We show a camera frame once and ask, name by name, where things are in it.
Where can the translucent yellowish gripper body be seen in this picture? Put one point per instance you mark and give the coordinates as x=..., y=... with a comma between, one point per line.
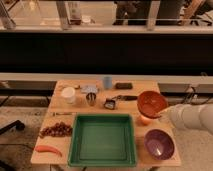
x=164, y=116

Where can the orange bowl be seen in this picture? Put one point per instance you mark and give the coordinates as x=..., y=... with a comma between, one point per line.
x=151, y=103

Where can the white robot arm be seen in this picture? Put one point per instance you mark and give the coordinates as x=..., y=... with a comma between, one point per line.
x=189, y=117

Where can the orange fruit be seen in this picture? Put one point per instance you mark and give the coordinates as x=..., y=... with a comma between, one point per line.
x=145, y=120

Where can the purple bowl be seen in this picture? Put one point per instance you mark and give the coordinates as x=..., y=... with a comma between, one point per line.
x=159, y=144

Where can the wooden table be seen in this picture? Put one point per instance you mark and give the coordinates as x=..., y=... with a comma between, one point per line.
x=60, y=110

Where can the black rectangular block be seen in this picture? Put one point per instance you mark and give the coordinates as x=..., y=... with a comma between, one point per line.
x=123, y=86

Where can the light blue cup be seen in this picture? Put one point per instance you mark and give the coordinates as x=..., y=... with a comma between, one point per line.
x=107, y=82

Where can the green plastic tray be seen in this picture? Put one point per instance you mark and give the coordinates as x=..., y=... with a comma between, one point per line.
x=102, y=140

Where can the grey folded cloth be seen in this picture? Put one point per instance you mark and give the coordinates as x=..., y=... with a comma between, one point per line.
x=89, y=89

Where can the white cup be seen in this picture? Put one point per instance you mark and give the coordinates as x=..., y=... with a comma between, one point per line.
x=69, y=94

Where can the bunch of red grapes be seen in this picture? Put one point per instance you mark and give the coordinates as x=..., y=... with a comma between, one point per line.
x=57, y=130

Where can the orange carrot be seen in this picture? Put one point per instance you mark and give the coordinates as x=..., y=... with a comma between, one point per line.
x=45, y=148

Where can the black chair base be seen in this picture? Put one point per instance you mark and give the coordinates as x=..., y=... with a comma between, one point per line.
x=18, y=125

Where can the black handled peeler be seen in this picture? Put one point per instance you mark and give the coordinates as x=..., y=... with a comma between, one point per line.
x=125, y=97

